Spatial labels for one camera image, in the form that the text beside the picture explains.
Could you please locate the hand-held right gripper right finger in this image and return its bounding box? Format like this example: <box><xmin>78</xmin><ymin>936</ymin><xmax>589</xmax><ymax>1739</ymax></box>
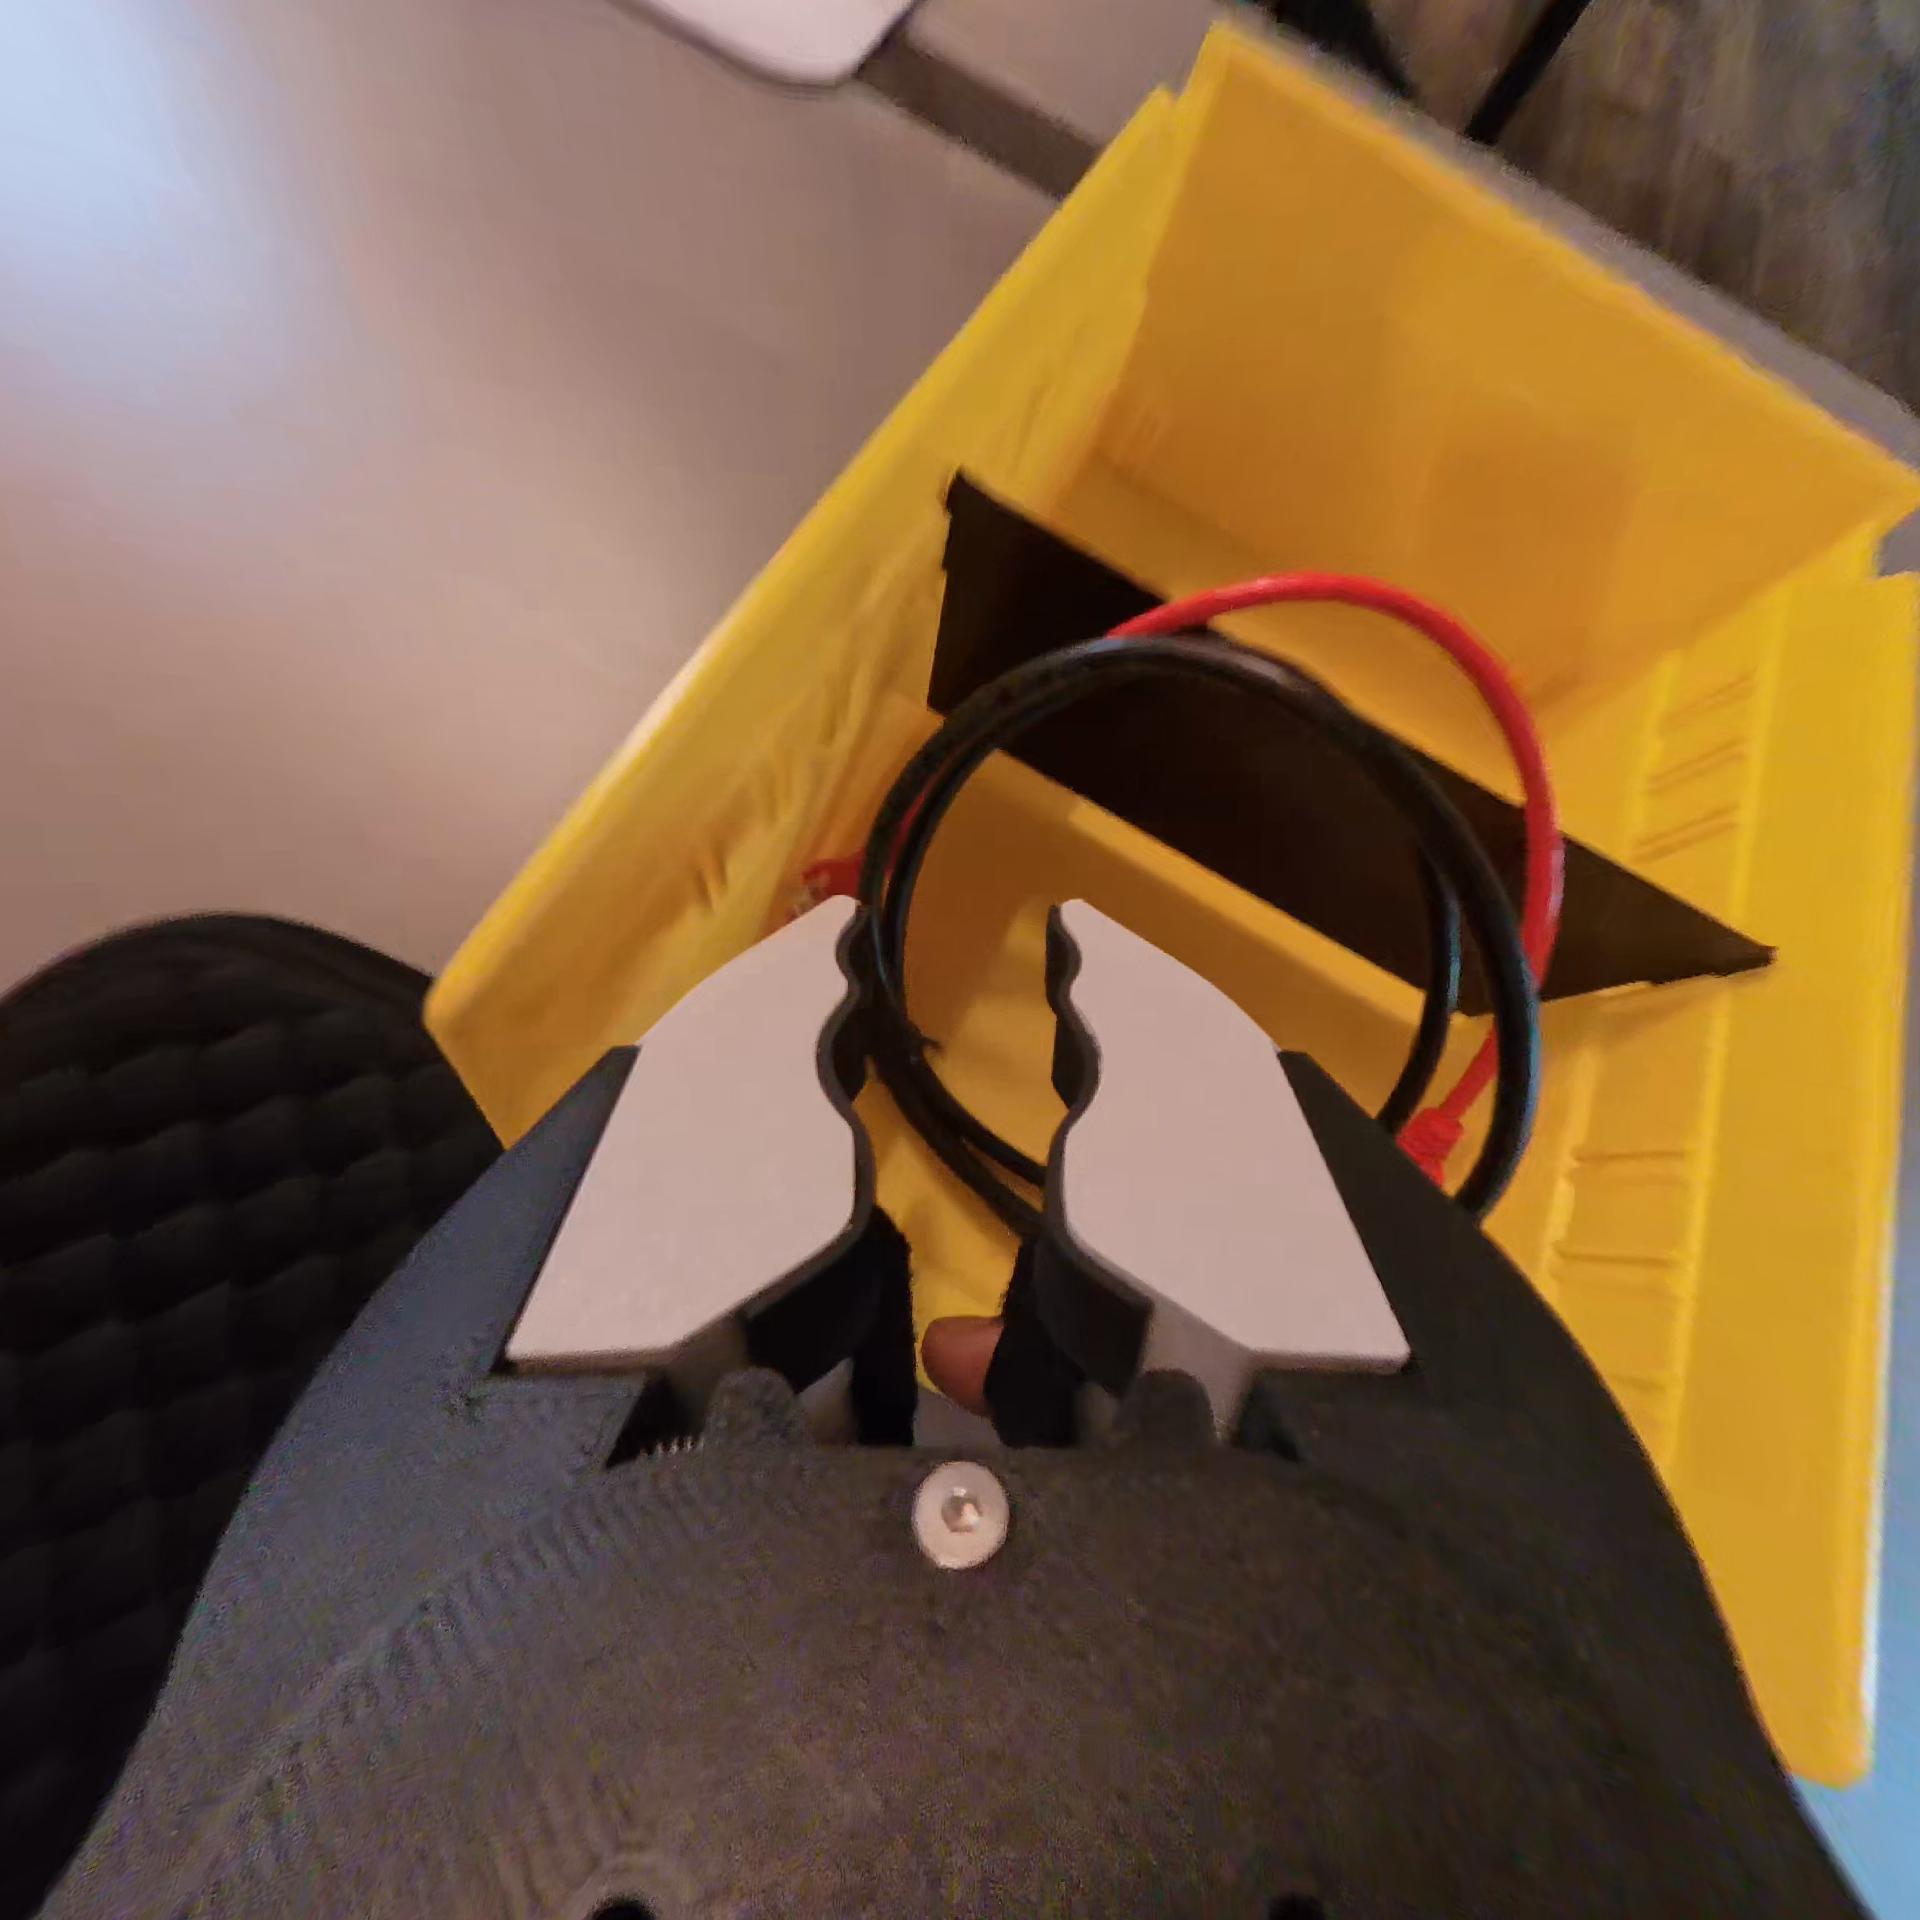
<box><xmin>1045</xmin><ymin>901</ymin><xmax>1414</xmax><ymax>1448</ymax></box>

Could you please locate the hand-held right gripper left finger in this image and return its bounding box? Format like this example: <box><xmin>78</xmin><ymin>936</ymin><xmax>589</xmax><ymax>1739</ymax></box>
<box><xmin>504</xmin><ymin>901</ymin><xmax>877</xmax><ymax>1444</ymax></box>

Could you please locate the black cable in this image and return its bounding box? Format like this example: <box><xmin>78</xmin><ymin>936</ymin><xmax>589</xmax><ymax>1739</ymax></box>
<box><xmin>858</xmin><ymin>633</ymin><xmax>1547</xmax><ymax>1223</ymax></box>

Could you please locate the red ethernet cable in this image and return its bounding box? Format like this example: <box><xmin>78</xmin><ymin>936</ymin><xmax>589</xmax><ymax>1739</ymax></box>
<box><xmin>782</xmin><ymin>572</ymin><xmax>1563</xmax><ymax>1202</ymax></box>

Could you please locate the yellow plastic bin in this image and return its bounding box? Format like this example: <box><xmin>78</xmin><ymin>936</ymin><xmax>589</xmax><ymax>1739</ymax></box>
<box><xmin>424</xmin><ymin>22</ymin><xmax>1920</xmax><ymax>1785</ymax></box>

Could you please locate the person's right hand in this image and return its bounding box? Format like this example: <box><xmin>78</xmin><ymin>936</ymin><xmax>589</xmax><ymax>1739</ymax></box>
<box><xmin>920</xmin><ymin>1315</ymin><xmax>999</xmax><ymax>1410</ymax></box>

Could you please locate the black bin divider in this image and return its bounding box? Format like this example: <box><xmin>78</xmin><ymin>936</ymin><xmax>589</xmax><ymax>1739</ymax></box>
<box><xmin>924</xmin><ymin>471</ymin><xmax>1776</xmax><ymax>1010</ymax></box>

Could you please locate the white document stand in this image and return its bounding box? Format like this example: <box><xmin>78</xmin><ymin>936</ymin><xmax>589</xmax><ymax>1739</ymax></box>
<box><xmin>609</xmin><ymin>0</ymin><xmax>920</xmax><ymax>87</ymax></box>

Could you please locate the black desk frame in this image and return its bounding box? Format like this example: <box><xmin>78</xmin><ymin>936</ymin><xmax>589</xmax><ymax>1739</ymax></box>
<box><xmin>1463</xmin><ymin>0</ymin><xmax>1593</xmax><ymax>146</ymax></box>

